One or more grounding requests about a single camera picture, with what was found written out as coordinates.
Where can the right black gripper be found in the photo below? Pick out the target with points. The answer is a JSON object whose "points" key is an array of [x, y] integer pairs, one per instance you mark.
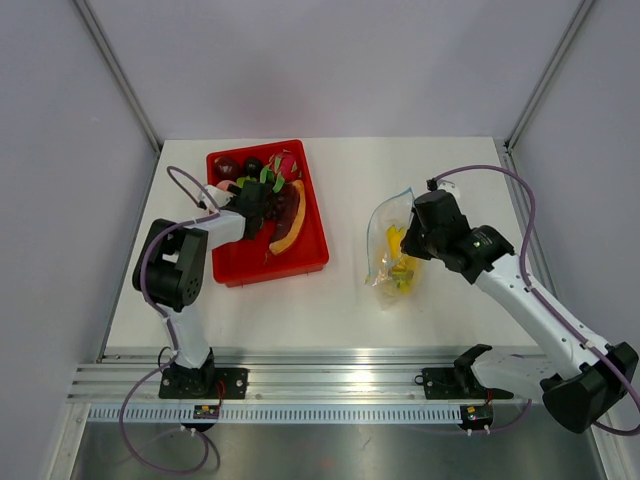
{"points": [[409, 244]]}

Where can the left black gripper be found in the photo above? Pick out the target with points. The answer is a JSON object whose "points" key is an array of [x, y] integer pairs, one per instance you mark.
{"points": [[232, 201]]}

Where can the yellow banana bunch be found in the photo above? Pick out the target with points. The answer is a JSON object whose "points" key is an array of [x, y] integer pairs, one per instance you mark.
{"points": [[401, 272]]}

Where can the clear zip top bag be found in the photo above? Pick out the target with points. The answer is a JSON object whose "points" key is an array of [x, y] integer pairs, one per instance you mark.
{"points": [[395, 210]]}

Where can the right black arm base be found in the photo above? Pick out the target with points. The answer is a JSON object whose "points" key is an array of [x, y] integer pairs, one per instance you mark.
{"points": [[457, 381]]}

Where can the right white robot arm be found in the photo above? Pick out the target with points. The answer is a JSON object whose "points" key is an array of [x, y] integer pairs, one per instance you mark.
{"points": [[582, 375]]}

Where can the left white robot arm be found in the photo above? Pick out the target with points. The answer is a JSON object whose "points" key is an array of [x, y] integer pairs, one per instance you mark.
{"points": [[170, 270]]}

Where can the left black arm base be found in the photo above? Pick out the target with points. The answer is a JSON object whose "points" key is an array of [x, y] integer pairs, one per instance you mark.
{"points": [[178, 383]]}

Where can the green star fruit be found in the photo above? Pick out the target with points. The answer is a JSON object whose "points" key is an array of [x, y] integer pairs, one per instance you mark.
{"points": [[241, 181]]}

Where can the dark grapes bunch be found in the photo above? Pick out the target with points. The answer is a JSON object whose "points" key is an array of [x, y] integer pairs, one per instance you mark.
{"points": [[276, 205]]}

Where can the pink peach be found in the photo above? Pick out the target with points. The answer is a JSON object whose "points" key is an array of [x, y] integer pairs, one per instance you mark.
{"points": [[229, 186]]}

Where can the dark red apple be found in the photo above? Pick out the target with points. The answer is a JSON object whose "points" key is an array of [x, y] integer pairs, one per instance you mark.
{"points": [[226, 168]]}

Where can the pink dragon fruit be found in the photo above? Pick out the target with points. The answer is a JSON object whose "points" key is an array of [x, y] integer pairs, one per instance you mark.
{"points": [[281, 169]]}

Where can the red plastic tray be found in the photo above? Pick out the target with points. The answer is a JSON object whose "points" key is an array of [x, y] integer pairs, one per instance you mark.
{"points": [[243, 262]]}

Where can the right small circuit board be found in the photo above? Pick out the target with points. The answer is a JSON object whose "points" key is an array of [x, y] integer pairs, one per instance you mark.
{"points": [[479, 414]]}

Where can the small circuit board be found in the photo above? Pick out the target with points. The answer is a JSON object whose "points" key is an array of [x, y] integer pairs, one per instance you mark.
{"points": [[479, 414], [206, 412]]}

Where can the left small circuit board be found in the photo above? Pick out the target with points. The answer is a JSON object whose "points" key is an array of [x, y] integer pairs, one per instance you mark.
{"points": [[206, 412]]}

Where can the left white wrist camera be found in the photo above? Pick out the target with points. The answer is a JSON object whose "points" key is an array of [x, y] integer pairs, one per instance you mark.
{"points": [[213, 198]]}

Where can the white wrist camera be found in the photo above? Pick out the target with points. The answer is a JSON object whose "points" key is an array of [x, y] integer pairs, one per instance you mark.
{"points": [[213, 198], [445, 185]]}

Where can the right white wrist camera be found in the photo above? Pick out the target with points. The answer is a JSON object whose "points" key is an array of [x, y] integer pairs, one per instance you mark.
{"points": [[445, 185]]}

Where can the aluminium rail front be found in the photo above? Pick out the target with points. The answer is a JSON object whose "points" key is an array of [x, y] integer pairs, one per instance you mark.
{"points": [[347, 376]]}

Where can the right aluminium frame post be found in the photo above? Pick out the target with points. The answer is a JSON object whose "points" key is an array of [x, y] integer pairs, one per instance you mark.
{"points": [[552, 67]]}

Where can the aluminium frame post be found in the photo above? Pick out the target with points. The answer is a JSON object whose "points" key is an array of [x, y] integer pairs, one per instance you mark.
{"points": [[100, 39], [552, 67]]}

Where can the white slotted cable duct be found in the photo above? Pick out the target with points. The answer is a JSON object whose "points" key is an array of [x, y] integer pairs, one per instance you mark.
{"points": [[384, 414]]}

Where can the left aluminium frame post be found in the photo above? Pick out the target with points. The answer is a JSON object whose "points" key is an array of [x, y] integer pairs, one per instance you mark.
{"points": [[100, 39]]}

